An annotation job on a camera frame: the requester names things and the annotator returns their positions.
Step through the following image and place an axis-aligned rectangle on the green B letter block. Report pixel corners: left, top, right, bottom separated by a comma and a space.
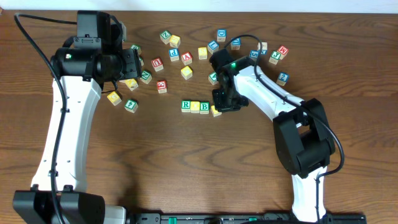
200, 102, 210, 114

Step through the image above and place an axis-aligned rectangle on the yellow O letter block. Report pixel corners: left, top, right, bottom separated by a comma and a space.
190, 101, 200, 113

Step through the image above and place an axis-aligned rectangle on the green R letter block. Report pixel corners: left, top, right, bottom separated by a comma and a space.
181, 100, 191, 113

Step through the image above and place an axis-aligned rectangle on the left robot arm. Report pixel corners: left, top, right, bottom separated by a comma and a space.
12, 46, 142, 223

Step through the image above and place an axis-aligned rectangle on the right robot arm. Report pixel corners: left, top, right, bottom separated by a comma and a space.
210, 55, 335, 222

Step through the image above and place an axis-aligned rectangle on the green 7 number block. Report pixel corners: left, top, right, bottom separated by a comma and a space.
139, 57, 144, 66

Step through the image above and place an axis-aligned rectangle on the yellow X letter block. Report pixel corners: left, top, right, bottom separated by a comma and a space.
124, 78, 139, 91

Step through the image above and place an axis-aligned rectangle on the green N letter block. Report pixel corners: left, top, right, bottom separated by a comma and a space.
140, 70, 152, 84

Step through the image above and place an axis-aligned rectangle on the green P letter block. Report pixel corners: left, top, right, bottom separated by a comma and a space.
131, 44, 142, 55

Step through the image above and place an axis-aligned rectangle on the green V block centre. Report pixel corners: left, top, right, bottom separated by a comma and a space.
208, 72, 218, 85

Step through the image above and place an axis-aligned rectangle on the red U block left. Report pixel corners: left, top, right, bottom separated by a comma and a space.
151, 57, 164, 72

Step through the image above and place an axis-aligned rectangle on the yellow G letter block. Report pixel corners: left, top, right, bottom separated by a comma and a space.
107, 91, 122, 106

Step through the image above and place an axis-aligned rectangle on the green 4 number block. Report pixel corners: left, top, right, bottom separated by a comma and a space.
124, 100, 138, 113

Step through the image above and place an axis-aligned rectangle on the blue P letter block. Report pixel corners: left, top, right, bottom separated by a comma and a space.
169, 49, 180, 62

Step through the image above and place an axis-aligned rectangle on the green Z letter block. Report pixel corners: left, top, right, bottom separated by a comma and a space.
160, 30, 172, 44

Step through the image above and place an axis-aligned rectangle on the yellow C letter block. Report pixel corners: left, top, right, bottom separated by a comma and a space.
181, 65, 193, 80

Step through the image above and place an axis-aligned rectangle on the yellow block beside Z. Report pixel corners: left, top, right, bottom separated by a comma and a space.
169, 35, 181, 49

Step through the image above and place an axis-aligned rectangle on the yellow S letter block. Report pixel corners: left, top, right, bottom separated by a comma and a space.
198, 47, 208, 60

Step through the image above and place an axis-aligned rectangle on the blue 5 number block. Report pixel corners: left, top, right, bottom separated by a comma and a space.
249, 50, 259, 60

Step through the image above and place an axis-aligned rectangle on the blue D block right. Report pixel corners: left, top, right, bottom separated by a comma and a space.
230, 38, 241, 50

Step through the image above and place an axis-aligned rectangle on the blue d block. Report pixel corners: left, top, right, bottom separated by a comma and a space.
216, 29, 226, 42
230, 38, 241, 50

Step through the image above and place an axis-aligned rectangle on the blue L block upper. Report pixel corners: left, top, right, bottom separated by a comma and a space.
207, 40, 220, 54

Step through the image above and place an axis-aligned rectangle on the red A letter block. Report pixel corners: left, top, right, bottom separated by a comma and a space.
181, 52, 193, 66

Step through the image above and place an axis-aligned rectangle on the blue 2 number block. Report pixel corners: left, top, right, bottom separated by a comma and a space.
276, 72, 289, 86

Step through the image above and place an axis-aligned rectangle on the blue X letter block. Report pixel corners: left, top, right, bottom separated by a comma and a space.
257, 42, 268, 55

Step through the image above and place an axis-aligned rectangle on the blue D block top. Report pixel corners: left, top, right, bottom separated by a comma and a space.
216, 29, 226, 42

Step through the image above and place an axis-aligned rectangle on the green J letter block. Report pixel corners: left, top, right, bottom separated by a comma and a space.
269, 51, 282, 65

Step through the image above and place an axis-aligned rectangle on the red M letter block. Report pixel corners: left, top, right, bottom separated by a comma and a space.
277, 45, 289, 60

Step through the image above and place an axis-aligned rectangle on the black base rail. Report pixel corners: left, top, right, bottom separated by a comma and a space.
125, 213, 367, 224

